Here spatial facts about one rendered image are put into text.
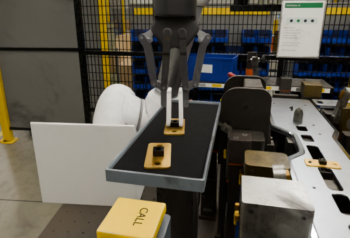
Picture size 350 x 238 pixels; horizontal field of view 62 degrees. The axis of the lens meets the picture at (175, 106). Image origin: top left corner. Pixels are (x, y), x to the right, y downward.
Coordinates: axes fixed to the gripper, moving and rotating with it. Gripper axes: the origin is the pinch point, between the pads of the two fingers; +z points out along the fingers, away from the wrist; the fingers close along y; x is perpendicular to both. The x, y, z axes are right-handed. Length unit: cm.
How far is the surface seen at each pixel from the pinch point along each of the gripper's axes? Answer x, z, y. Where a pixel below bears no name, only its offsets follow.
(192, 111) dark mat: -10.4, 4.2, -3.5
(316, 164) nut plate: -15.7, 19.9, -36.0
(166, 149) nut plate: 10.6, 3.9, 0.9
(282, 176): 6.8, 10.5, -19.4
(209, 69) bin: -103, 11, -14
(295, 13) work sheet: -115, -18, -60
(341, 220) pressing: 5.7, 20.2, -31.9
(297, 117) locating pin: -49, 18, -42
